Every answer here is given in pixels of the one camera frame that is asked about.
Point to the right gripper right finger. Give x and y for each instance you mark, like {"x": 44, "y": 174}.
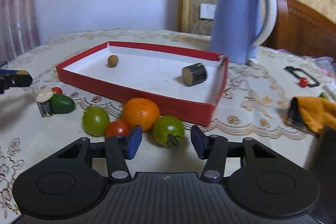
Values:
{"x": 213, "y": 149}

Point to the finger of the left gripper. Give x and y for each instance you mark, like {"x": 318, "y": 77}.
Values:
{"x": 14, "y": 79}

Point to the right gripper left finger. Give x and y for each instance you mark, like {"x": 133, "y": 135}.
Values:
{"x": 118, "y": 149}

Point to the red cherry tomato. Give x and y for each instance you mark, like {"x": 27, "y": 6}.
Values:
{"x": 117, "y": 128}
{"x": 57, "y": 90}

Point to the large sugarcane piece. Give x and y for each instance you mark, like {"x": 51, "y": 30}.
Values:
{"x": 44, "y": 102}

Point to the orange tangerine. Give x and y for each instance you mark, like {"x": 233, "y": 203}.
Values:
{"x": 142, "y": 112}

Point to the green tomato with stem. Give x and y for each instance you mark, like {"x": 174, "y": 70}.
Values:
{"x": 168, "y": 131}

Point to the dark green avocado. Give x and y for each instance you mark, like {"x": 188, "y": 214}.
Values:
{"x": 62, "y": 104}

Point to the small sugarcane piece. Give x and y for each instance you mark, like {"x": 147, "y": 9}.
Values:
{"x": 194, "y": 74}

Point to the brown longan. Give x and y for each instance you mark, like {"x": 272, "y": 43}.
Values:
{"x": 112, "y": 61}

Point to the pink patterned curtain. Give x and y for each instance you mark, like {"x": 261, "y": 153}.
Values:
{"x": 19, "y": 31}

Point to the cream lace tablecloth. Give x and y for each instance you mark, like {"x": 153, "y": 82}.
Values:
{"x": 255, "y": 103}

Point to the red shallow cardboard box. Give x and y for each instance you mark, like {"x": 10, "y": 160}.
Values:
{"x": 150, "y": 71}

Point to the orange cloth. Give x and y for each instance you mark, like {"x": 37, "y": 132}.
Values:
{"x": 313, "y": 113}

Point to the small red ball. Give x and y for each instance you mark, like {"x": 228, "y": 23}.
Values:
{"x": 303, "y": 82}

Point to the black box right edge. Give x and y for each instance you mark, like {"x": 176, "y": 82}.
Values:
{"x": 324, "y": 170}

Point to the blue electric kettle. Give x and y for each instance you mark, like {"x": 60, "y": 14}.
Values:
{"x": 240, "y": 26}

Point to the pile of clothes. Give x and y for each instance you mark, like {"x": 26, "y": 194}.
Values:
{"x": 326, "y": 63}

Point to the wooden bed headboard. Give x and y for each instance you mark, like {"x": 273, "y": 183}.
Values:
{"x": 303, "y": 31}

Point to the black frame tool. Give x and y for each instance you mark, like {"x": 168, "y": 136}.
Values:
{"x": 298, "y": 72}

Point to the white wall switch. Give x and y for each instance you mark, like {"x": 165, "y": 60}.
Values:
{"x": 207, "y": 11}

